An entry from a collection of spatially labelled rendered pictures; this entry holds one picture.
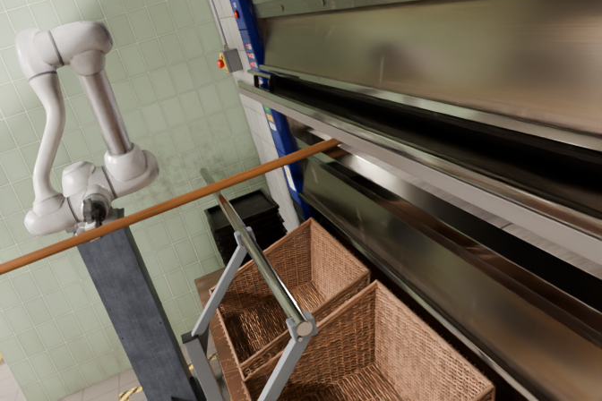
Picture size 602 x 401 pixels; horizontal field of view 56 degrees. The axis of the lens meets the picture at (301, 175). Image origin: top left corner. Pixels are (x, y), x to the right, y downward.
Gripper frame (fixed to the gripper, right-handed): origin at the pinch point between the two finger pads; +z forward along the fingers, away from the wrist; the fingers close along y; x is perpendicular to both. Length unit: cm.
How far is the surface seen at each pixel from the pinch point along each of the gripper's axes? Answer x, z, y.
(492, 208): -61, 119, -22
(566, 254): -83, 103, 1
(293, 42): -76, 4, -35
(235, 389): -22, 17, 61
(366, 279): -71, 28, 37
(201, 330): -21, 40, 23
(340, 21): -78, 42, -40
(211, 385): -18, 41, 39
